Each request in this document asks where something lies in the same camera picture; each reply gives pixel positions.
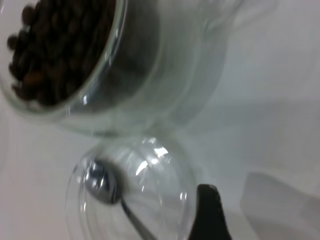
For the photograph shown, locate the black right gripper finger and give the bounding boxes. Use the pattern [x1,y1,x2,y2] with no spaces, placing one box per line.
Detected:
[188,183,232,240]

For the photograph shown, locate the pink handled metal spoon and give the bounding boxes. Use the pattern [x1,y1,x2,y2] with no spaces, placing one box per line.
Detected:
[84,159,157,240]

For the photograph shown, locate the clear glass round lid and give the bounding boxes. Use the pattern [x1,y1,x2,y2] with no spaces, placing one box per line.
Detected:
[64,136,197,240]

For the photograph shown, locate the roasted coffee bean pile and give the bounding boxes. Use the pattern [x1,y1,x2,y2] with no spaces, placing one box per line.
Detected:
[6,0,118,108]

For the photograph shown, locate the clear glass handled cup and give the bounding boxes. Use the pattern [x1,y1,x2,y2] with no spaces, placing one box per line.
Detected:
[0,0,241,138]

